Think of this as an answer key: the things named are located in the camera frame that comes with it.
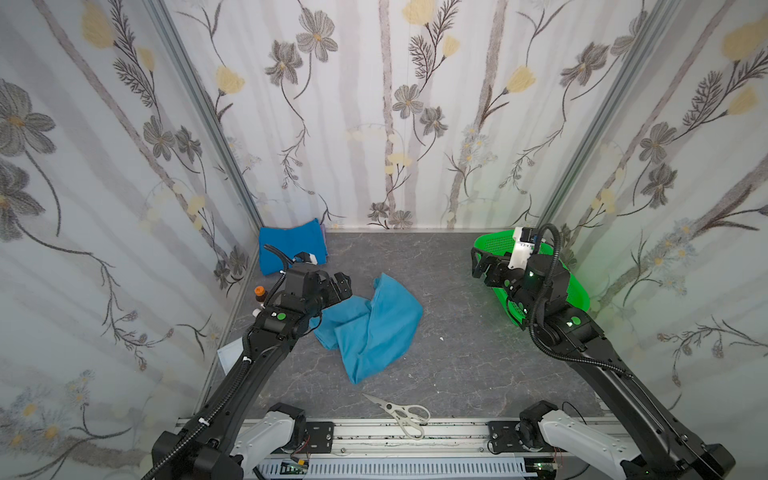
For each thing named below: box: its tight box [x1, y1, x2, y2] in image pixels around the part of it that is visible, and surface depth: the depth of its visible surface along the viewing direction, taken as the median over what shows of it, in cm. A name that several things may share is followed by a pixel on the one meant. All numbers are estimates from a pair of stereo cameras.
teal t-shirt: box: [309, 272, 424, 384], surface depth 88 cm
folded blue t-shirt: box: [259, 218, 327, 276], surface depth 118 cm
